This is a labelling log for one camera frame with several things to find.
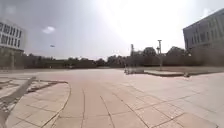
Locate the slim tower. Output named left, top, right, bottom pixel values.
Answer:
left=129, top=43, right=135, bottom=58

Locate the row of trees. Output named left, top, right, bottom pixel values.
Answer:
left=0, top=46, right=198, bottom=70

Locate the white building with window rows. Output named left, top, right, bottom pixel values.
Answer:
left=0, top=20, right=26, bottom=53

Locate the grey building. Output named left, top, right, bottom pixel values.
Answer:
left=182, top=8, right=224, bottom=51

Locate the pale paved plaza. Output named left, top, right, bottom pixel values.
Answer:
left=0, top=68, right=224, bottom=128

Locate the lamp pole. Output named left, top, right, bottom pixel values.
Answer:
left=156, top=39, right=164, bottom=71

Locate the low raised paved platform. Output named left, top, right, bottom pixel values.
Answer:
left=124, top=67, right=224, bottom=78

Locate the grey wall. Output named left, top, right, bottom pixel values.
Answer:
left=188, top=44, right=224, bottom=67

